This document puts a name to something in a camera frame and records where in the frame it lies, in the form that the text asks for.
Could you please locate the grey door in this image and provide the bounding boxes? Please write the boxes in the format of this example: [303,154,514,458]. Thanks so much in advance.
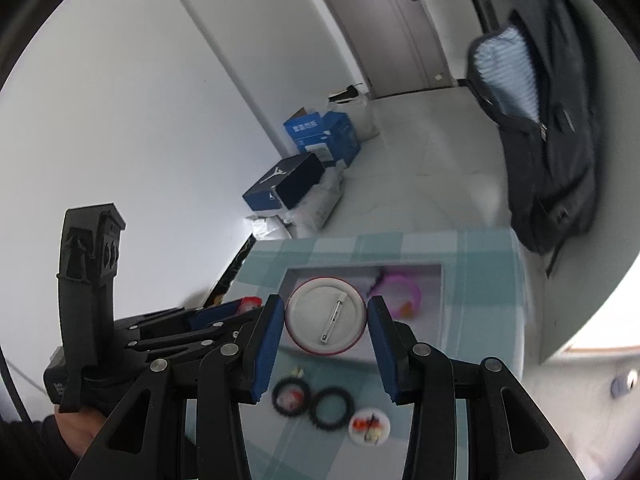
[305,0,457,99]

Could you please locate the person's left hand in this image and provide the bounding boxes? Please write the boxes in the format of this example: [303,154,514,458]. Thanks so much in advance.
[52,407,108,458]

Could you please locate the dark blue shoe box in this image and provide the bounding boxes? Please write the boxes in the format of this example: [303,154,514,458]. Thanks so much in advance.
[242,152,326,211]

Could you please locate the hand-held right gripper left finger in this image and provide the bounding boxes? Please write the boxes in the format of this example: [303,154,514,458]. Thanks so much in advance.
[70,294,285,480]

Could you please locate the purple bracelet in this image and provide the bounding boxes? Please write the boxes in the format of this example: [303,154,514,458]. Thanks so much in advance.
[370,270,422,318]

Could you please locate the small round printed badge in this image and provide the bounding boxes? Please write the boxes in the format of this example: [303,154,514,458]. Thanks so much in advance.
[348,407,391,446]

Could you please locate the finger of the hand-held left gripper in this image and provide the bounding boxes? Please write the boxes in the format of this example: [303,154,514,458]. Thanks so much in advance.
[135,299,261,333]
[127,322,253,361]

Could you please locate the blue cardboard box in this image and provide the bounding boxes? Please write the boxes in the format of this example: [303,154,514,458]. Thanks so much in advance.
[284,109,327,153]
[320,111,362,167]

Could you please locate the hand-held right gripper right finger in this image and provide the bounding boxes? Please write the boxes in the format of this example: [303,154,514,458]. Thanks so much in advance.
[366,295,583,480]

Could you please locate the large round pin badge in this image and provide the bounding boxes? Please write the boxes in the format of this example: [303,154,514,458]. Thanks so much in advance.
[285,276,370,357]

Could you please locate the dark backpack striped lining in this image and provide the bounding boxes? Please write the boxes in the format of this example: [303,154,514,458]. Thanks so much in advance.
[465,0,601,277]

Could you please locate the teal checked tablecloth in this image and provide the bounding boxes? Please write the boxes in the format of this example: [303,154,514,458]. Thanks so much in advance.
[185,230,531,480]

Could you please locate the white tall plastic bag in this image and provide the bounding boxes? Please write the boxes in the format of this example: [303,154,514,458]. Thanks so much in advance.
[327,85,381,142]

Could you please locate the black bead bracelet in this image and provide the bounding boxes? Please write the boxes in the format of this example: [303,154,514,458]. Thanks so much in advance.
[308,386,355,431]
[271,376,308,418]

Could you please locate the grey cardboard box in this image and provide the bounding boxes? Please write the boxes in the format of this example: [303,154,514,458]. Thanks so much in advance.
[279,261,447,366]

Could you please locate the round metal lock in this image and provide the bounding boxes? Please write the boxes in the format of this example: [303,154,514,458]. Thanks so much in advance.
[611,370,640,398]

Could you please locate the thin black cable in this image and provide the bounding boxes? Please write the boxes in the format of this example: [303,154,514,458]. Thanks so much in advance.
[0,347,32,423]

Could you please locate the person's left forearm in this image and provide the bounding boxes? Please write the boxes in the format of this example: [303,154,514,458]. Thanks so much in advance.
[0,414,81,480]

